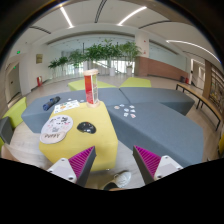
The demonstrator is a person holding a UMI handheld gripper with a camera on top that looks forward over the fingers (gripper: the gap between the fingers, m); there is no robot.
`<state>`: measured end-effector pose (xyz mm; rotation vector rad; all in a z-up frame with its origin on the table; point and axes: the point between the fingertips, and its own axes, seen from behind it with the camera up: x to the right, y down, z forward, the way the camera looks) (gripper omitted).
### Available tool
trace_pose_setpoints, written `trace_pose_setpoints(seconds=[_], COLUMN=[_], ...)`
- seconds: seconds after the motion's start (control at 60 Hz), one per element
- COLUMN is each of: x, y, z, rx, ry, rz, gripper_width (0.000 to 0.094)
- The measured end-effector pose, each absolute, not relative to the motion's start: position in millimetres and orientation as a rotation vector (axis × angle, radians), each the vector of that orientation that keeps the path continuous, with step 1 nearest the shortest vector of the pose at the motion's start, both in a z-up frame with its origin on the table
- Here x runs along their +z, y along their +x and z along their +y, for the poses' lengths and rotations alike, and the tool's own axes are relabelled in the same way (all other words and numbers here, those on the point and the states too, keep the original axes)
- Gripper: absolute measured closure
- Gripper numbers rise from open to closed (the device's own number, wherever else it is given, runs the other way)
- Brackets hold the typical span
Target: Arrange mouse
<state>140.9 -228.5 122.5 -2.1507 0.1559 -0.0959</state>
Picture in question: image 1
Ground green ottoman far left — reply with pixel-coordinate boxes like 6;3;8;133
68;80;114;91

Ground white sneaker shoe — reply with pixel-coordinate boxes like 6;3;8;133
102;171;131;190

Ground black computer mouse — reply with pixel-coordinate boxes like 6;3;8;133
77;122;96;134

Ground green ottoman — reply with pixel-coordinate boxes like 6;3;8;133
120;77;151;88
68;80;114;91

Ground grey right bench seat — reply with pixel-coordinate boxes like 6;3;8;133
107;87;204;167

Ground potted green plant right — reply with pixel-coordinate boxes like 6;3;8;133
120;41;141;76

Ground white sticker sheet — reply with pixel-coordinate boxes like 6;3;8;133
54;100;80;113

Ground long wooden bench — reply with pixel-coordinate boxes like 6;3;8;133
176;83;223;130

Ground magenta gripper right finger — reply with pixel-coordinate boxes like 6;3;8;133
133;145;182;184

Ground round white mouse pad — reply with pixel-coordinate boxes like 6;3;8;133
40;115;73;144

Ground red fire extinguisher box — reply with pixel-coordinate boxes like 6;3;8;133
37;76;43;87

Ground yellow ottoman seat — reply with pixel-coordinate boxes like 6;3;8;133
39;101;118;171

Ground red white display tower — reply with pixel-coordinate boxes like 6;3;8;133
83;69;99;107

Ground green ottoman far right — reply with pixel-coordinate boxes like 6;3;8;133
120;77;151;88

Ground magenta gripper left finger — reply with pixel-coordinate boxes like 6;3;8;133
48;146;96;187

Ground potted green plant centre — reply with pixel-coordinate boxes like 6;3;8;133
85;39;121;76

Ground potted green plant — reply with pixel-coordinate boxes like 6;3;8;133
120;41;141;76
85;39;121;76

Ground green chair at left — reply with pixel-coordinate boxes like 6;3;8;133
3;97;27;129

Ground dark blue folded umbrella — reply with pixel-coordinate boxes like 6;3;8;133
43;96;60;111

